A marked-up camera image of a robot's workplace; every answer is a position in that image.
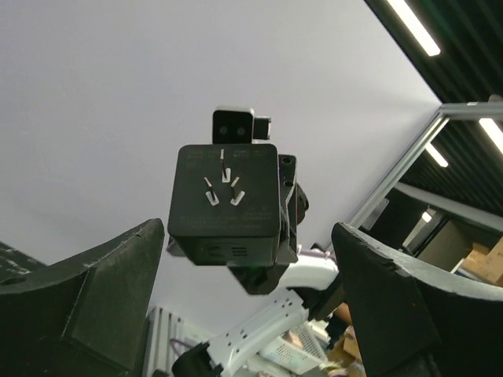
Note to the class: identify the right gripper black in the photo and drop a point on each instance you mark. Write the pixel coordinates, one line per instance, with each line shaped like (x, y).
(294, 205)

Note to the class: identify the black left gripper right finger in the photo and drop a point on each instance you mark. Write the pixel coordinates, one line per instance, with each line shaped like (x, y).
(413, 319)

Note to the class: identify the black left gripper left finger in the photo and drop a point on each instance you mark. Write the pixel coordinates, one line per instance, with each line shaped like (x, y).
(85, 315)

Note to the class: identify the black cube plug adapter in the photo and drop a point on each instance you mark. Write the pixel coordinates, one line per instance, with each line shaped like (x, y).
(225, 204)

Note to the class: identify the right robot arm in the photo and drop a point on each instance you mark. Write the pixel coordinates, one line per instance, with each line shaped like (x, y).
(309, 289)

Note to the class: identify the cardboard boxes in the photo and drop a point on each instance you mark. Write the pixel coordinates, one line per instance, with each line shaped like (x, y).
(483, 264)

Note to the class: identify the ceiling light strip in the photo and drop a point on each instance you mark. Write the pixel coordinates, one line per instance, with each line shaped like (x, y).
(408, 17)

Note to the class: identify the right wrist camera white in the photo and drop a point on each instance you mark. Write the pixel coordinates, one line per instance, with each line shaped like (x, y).
(238, 125)

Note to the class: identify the aluminium frame post right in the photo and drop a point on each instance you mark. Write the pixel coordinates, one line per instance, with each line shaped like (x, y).
(455, 165)

